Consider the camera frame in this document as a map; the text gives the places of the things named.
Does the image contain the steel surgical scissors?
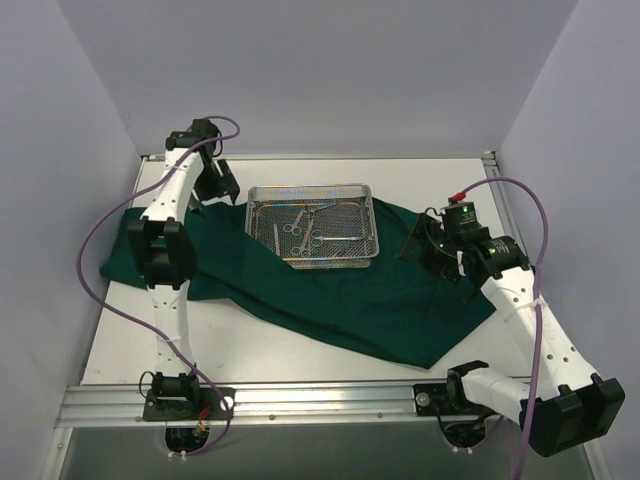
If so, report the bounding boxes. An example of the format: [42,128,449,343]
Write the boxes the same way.
[283,209,306,236]

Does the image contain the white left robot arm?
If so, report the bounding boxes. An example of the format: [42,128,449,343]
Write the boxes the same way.
[127,116,240,419]

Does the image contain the metal mesh instrument tray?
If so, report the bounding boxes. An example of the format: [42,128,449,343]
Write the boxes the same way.
[245,183,380,270]

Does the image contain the aluminium front rail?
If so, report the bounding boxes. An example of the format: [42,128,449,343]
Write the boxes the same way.
[54,377,596,429]

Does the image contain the steel forceps long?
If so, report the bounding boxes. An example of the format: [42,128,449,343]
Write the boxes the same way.
[291,207,323,258]

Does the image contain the steel scalpel handle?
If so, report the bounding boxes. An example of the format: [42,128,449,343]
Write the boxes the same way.
[273,223,281,257]

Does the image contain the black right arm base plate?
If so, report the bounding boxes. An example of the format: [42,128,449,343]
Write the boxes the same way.
[412,381,483,417]

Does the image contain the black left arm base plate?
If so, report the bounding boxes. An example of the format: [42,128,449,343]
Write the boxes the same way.
[142,387,236,422]

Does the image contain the green surgical cloth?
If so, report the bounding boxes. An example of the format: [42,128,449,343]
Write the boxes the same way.
[185,199,495,369]

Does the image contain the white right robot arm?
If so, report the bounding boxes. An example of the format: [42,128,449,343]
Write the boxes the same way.
[397,199,625,457]

